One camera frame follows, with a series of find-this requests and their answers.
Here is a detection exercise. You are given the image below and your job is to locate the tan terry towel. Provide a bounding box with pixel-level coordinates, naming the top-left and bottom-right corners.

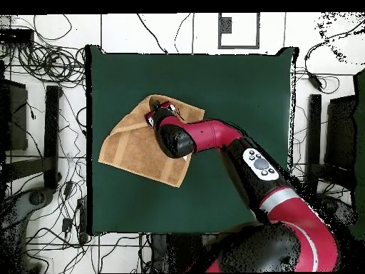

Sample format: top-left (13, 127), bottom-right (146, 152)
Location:
top-left (98, 93), bottom-right (205, 188)

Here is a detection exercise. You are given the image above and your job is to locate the flat black device box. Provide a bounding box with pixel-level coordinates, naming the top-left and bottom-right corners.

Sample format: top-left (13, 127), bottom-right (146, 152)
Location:
top-left (0, 28), bottom-right (35, 46)

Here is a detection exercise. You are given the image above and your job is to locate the dark green table cloth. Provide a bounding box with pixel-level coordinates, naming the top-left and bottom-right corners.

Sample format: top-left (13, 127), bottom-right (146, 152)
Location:
top-left (352, 68), bottom-right (365, 238)
top-left (85, 44), bottom-right (299, 237)

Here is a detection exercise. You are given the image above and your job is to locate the grey square floor hatch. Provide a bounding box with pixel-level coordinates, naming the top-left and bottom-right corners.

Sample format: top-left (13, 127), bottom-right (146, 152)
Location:
top-left (217, 12), bottom-right (261, 50)

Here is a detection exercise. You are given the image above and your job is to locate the black power strip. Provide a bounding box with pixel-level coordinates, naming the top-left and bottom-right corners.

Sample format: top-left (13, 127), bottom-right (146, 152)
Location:
top-left (76, 198), bottom-right (90, 243)

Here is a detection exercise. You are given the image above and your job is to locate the black equipment box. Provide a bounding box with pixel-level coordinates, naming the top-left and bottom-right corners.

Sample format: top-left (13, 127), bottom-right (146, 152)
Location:
top-left (0, 79), bottom-right (29, 152)
top-left (324, 95), bottom-right (357, 172)

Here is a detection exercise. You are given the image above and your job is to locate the grey black office chair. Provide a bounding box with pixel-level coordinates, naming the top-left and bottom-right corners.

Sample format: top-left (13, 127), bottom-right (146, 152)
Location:
top-left (0, 186), bottom-right (55, 273)

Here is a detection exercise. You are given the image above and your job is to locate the black table frame bar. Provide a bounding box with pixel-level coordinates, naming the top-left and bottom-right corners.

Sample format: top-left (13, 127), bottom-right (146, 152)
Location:
top-left (2, 85), bottom-right (63, 191)
top-left (307, 93), bottom-right (322, 168)

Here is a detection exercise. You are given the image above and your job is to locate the tangle of black cables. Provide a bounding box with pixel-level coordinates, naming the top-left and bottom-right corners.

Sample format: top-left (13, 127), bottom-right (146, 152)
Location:
top-left (16, 14), bottom-right (86, 86)

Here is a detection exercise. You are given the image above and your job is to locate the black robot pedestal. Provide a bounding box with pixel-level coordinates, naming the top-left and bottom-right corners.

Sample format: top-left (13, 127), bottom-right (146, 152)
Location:
top-left (150, 233), bottom-right (212, 273)

